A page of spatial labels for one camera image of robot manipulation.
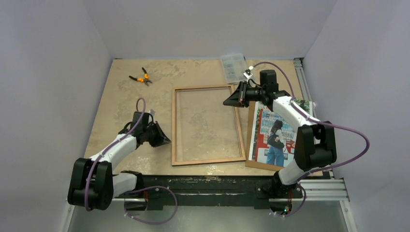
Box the blue wooden picture frame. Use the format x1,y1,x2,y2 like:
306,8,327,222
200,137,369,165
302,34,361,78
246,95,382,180
171,84,247,167

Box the clear acrylic sheet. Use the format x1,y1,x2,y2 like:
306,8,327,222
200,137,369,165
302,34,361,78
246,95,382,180
176,87,242,163

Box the colour photo print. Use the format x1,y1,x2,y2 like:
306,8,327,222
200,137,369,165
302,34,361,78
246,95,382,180
259,97,312,164

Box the brown cardboard backing board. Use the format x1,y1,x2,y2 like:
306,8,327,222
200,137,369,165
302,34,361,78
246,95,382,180
245,102,294,171

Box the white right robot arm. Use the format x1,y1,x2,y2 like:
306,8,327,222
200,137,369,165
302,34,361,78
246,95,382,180
223,68,337,197

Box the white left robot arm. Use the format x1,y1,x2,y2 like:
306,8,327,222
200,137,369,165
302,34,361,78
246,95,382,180
67,111,171,211

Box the clear plastic screw box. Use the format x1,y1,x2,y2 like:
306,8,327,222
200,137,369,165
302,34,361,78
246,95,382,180
220,53,248,84

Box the orange black pliers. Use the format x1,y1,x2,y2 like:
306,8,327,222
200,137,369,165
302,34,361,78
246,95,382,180
129,67,152,86

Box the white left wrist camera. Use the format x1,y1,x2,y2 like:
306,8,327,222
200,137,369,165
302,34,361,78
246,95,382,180
149,109,156,117

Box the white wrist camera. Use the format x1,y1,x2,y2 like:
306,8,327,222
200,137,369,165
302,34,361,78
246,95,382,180
149,109,156,117
243,66,254,80

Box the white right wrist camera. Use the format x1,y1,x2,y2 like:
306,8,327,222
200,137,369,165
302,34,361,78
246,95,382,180
243,66,254,80

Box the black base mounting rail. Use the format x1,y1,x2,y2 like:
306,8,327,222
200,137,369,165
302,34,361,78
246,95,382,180
113,174,305,213

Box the aluminium right side rail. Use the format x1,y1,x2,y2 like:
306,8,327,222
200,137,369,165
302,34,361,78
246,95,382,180
293,58,350,201

